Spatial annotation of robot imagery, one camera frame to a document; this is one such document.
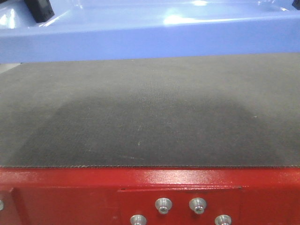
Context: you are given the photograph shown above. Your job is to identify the red metal conveyor frame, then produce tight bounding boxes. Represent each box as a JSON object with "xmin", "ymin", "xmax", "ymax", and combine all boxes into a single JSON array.
[{"xmin": 0, "ymin": 167, "xmax": 300, "ymax": 225}]

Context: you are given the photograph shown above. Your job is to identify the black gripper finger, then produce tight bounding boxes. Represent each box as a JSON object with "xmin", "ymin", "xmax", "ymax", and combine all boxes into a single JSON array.
[{"xmin": 24, "ymin": 0, "xmax": 55, "ymax": 23}]

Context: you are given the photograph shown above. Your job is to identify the black conveyor belt mat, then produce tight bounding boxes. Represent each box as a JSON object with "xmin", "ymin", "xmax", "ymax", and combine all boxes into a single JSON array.
[{"xmin": 0, "ymin": 53, "xmax": 300, "ymax": 167}]

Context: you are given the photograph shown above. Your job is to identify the blue plastic tray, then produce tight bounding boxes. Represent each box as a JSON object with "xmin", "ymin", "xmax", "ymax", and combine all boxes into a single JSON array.
[{"xmin": 0, "ymin": 0, "xmax": 300, "ymax": 63}]

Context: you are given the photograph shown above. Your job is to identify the silver bolt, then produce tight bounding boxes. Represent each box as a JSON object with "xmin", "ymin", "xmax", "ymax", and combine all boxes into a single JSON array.
[
  {"xmin": 214, "ymin": 214, "xmax": 232, "ymax": 225},
  {"xmin": 189, "ymin": 197, "xmax": 207, "ymax": 215},
  {"xmin": 155, "ymin": 197, "xmax": 173, "ymax": 215},
  {"xmin": 130, "ymin": 214, "xmax": 147, "ymax": 225}
]

